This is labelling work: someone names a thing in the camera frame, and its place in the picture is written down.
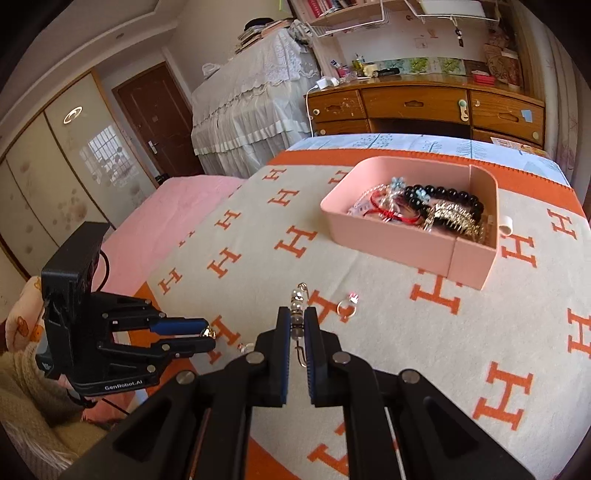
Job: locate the person's left forearm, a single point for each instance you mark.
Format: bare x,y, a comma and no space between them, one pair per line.
32,383

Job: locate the beige hanging bag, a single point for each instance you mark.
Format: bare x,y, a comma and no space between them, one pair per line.
494,60

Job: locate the lace covered piano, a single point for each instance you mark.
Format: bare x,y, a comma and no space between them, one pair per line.
244,101

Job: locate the sliding wardrobe doors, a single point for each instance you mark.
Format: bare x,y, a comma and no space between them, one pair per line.
69,175

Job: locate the small flower brooch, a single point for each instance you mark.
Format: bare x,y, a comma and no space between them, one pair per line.
397,183

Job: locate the white plastic basket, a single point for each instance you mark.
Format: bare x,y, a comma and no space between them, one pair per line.
452,7

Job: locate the pink box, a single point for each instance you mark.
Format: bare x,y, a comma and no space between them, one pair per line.
392,244

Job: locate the orange book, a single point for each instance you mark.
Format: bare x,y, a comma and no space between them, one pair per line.
521,146

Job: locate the glass jar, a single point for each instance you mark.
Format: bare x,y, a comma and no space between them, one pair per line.
511,71

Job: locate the green leaf picture strip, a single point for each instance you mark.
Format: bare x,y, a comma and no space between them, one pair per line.
415,65

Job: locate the row of red books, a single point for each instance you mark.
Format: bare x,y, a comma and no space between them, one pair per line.
323,4

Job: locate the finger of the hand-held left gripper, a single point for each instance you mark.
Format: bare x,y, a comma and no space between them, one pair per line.
184,347
180,326

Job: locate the cartoon print pillow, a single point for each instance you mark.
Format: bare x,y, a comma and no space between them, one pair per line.
25,318

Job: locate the small gold pendant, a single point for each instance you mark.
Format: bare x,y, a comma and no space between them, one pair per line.
210,330

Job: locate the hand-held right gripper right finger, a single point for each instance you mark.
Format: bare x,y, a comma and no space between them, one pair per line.
311,360

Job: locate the wooden bookshelf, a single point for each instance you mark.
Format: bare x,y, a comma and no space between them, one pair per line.
346,14

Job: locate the light curtain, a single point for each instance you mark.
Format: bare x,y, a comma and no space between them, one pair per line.
563,115

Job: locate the white charger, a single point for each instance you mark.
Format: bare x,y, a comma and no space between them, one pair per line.
328,83

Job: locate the red small box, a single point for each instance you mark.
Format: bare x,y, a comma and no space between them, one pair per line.
485,79

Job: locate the white drawer lock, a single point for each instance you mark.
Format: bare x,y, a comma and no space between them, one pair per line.
464,110

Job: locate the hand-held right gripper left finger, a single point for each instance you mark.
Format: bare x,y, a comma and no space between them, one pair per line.
281,360

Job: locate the brown wooden door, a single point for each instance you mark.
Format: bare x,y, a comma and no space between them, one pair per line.
152,115

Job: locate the stack of books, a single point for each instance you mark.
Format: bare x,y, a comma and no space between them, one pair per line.
251,39

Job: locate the gold hair comb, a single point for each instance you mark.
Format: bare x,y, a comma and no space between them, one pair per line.
448,212

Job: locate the wooden desk with drawers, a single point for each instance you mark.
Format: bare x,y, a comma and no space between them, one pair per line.
415,101

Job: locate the orange patterned beige blanket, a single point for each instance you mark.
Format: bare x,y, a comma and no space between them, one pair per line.
392,332

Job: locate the black flashlight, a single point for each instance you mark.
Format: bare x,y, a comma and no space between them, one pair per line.
385,72

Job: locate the black hat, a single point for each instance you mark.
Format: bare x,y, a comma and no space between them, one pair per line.
258,22

